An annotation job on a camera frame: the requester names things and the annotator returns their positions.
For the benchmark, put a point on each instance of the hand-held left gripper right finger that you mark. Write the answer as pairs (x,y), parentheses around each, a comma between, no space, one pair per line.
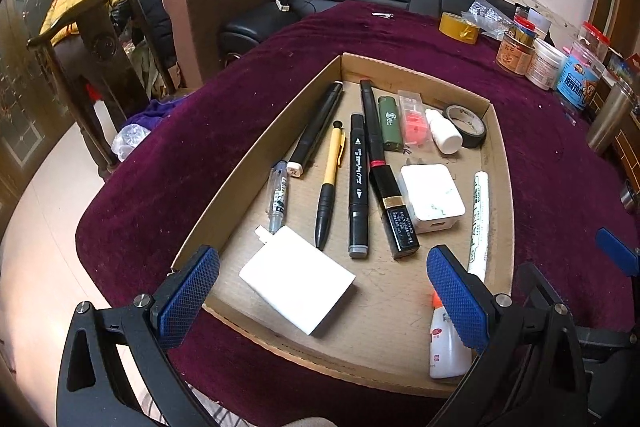
(457,297)

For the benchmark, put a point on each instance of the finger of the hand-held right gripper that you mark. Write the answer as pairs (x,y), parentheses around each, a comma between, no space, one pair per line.
(617,252)
(535,284)

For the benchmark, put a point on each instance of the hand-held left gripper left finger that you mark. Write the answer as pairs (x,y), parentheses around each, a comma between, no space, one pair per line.
(187,297)

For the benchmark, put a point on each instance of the white glue bottle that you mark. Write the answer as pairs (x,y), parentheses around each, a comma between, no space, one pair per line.
(447,352)

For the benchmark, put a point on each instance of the shallow cardboard box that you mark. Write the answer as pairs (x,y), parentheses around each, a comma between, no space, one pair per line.
(390,307)

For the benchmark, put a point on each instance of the white paint marker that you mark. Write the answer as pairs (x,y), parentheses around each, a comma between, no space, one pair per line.
(478,222)

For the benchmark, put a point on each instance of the square white charger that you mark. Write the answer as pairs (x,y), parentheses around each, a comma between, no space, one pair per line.
(432,199)

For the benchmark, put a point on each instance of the black and gold lipstick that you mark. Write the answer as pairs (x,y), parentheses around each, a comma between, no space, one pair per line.
(395,217)

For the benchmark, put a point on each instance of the large white charger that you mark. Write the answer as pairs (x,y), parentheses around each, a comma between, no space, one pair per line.
(300,282)

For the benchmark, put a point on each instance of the clear pen with blue cap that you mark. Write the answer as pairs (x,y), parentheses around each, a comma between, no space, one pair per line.
(279,202)

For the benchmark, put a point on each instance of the black marker with grey caps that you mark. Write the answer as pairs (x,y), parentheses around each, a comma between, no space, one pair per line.
(358,187)

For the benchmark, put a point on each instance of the black tape roll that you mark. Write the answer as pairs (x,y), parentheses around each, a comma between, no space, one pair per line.
(475,137)

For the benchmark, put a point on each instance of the white dropper bottle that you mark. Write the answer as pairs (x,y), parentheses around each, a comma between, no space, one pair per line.
(445,134)

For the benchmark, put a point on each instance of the yellow and black pen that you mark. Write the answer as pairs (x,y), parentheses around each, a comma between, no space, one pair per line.
(327,187)

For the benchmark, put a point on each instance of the clear packet with red contents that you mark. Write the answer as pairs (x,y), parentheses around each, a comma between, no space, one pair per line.
(415,127)

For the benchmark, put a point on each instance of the green lighter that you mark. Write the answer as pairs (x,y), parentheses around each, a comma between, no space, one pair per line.
(390,124)

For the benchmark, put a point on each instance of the black marker with red ends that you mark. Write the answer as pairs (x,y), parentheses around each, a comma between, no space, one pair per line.
(372,127)

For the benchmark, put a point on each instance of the black marker with white end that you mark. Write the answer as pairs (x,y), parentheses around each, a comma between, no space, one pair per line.
(315,127)

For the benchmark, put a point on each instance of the round metal part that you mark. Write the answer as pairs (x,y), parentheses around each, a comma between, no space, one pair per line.
(630,197)

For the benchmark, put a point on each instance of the steel tumbler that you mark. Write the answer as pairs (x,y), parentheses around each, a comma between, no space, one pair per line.
(607,122)

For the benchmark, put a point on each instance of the small clear tube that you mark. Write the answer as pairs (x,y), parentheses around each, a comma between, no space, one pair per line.
(570,114)

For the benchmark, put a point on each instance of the purple velvet tablecloth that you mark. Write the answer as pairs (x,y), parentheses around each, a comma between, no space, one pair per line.
(200,132)

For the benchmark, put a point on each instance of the clear plastic bag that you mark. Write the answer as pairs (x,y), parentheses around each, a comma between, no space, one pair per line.
(127,142)
(482,14)

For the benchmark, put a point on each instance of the blue label clear jar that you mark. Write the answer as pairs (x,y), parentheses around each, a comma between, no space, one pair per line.
(577,84)

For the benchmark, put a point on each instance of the colourful printed box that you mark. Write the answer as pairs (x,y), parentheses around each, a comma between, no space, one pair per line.
(622,69)

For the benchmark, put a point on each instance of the purple cloth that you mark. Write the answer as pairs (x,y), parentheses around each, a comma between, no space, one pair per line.
(155,112)

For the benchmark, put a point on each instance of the white plastic jar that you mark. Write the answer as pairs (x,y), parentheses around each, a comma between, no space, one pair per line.
(545,67)

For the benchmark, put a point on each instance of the red lid clear jar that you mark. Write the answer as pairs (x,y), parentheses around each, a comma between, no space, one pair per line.
(595,37)

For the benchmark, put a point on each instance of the orange label jar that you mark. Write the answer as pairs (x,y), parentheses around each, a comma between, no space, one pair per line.
(512,57)

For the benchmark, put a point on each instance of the gold foil jar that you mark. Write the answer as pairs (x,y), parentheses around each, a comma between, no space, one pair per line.
(524,32)

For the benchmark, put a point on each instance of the brown wooden wardrobe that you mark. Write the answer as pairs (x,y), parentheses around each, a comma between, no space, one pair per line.
(30,107)

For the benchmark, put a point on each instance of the yellow tape roll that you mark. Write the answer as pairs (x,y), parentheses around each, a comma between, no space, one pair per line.
(457,29)

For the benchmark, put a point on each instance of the dark wooden chair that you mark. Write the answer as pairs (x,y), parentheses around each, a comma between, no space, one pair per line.
(100,42)

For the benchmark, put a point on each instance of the brown armchair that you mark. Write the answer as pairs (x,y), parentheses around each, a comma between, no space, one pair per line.
(210,17)

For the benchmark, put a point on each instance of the small metal clip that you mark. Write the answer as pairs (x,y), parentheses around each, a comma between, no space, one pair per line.
(382,14)

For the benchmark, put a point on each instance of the white plug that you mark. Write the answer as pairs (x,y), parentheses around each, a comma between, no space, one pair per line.
(283,5)

